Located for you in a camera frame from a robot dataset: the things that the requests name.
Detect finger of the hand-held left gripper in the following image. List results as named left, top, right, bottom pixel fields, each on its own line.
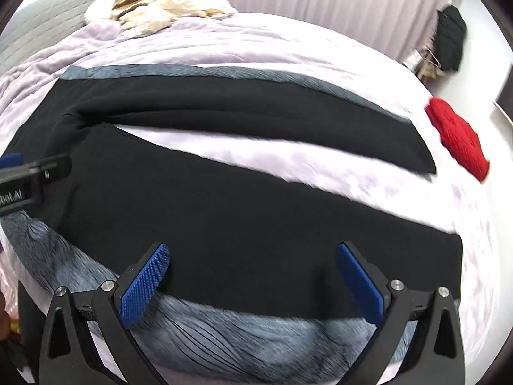
left=0, top=152, right=23, bottom=170
left=0, top=155, right=73, bottom=182

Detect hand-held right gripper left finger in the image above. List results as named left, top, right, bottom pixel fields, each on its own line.
left=38, top=242, right=171, bottom=385

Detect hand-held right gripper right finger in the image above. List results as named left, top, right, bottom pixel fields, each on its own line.
left=336, top=241, right=467, bottom=385

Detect black pants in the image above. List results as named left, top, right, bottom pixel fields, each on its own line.
left=0, top=76, right=463, bottom=322

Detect clear pink plastic bag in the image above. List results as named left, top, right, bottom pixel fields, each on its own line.
left=0, top=262, right=21, bottom=329

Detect blue-grey patterned blanket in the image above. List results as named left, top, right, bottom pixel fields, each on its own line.
left=0, top=65, right=421, bottom=374

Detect grey quilted headboard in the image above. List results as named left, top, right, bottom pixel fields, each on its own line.
left=0, top=0, right=158, bottom=73

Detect red knit garment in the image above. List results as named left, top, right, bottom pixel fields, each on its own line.
left=425, top=97, right=491, bottom=182

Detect cream satin cloth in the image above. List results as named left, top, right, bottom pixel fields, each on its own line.
left=119, top=0, right=211, bottom=36

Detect beige cloth heap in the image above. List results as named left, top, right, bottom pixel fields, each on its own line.
left=415, top=63, right=446, bottom=85

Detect white pillow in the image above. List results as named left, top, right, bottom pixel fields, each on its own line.
left=84, top=0, right=238, bottom=22

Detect clothes hanger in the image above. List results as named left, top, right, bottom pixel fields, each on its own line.
left=424, top=43, right=442, bottom=70

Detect bed with lilac cover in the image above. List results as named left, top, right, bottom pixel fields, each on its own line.
left=0, top=11, right=502, bottom=385

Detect black hanging jacket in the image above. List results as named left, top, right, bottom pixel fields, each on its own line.
left=435, top=5, right=468, bottom=71

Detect pale pleated curtain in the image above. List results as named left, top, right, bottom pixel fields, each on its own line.
left=172, top=0, right=462, bottom=62

